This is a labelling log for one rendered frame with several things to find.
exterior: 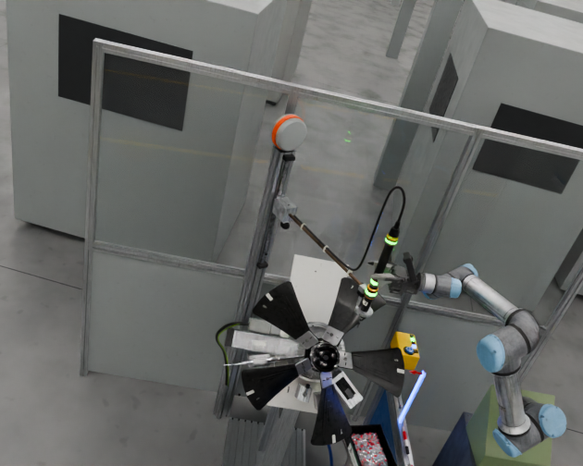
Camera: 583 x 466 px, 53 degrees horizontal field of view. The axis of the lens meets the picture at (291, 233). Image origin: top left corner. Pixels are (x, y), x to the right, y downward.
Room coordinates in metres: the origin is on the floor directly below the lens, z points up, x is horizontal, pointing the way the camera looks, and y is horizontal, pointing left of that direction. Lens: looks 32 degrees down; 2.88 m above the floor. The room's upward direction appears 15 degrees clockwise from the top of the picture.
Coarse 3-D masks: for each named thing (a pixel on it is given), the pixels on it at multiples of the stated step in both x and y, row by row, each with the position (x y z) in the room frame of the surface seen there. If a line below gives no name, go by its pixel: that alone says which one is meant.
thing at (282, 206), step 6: (276, 198) 2.31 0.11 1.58; (282, 198) 2.33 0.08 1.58; (288, 198) 2.34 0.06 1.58; (276, 204) 2.29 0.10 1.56; (282, 204) 2.27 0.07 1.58; (288, 204) 2.28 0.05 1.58; (294, 204) 2.30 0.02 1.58; (276, 210) 2.28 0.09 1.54; (282, 210) 2.25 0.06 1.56; (288, 210) 2.25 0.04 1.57; (294, 210) 2.27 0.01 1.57; (282, 216) 2.24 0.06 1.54; (288, 216) 2.26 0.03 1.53
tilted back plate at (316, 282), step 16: (304, 256) 2.24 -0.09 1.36; (304, 272) 2.19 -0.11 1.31; (320, 272) 2.21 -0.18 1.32; (336, 272) 2.23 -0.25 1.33; (304, 288) 2.15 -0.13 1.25; (320, 288) 2.16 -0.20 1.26; (336, 288) 2.18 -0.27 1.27; (304, 304) 2.10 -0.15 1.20; (320, 304) 2.12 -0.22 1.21; (320, 320) 2.08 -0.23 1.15; (288, 336) 2.00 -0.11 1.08; (304, 384) 1.89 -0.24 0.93; (272, 400) 1.81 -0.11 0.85; (288, 400) 1.83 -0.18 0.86
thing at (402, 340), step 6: (396, 336) 2.21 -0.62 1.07; (402, 336) 2.22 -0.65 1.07; (408, 336) 2.23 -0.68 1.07; (414, 336) 2.24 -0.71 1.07; (396, 342) 2.18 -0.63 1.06; (402, 342) 2.17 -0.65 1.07; (408, 342) 2.18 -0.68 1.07; (402, 348) 2.13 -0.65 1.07; (414, 348) 2.16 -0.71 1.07; (408, 354) 2.10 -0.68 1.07; (414, 354) 2.11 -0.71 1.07; (408, 360) 2.09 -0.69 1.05; (414, 360) 2.10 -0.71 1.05; (408, 366) 2.09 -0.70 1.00; (414, 366) 2.10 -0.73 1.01
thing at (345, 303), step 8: (344, 280) 2.08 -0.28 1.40; (352, 280) 2.07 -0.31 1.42; (344, 288) 2.05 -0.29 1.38; (344, 296) 2.02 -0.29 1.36; (352, 296) 2.01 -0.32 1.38; (376, 296) 2.00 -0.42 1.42; (336, 304) 2.00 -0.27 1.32; (344, 304) 1.99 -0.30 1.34; (352, 304) 1.98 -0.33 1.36; (376, 304) 1.97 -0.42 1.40; (384, 304) 1.97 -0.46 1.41; (336, 312) 1.97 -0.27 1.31; (344, 312) 1.96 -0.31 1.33; (352, 312) 1.95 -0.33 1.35; (336, 320) 1.93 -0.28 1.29; (344, 320) 1.92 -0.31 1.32; (352, 320) 1.91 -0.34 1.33; (336, 328) 1.90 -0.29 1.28; (344, 328) 1.89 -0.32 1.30
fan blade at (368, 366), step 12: (396, 348) 1.95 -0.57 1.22; (360, 360) 1.85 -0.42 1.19; (372, 360) 1.87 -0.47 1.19; (384, 360) 1.88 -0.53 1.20; (360, 372) 1.79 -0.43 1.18; (372, 372) 1.80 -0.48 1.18; (384, 372) 1.82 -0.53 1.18; (396, 372) 1.84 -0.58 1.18; (384, 384) 1.77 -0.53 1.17; (396, 384) 1.79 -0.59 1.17; (396, 396) 1.75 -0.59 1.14
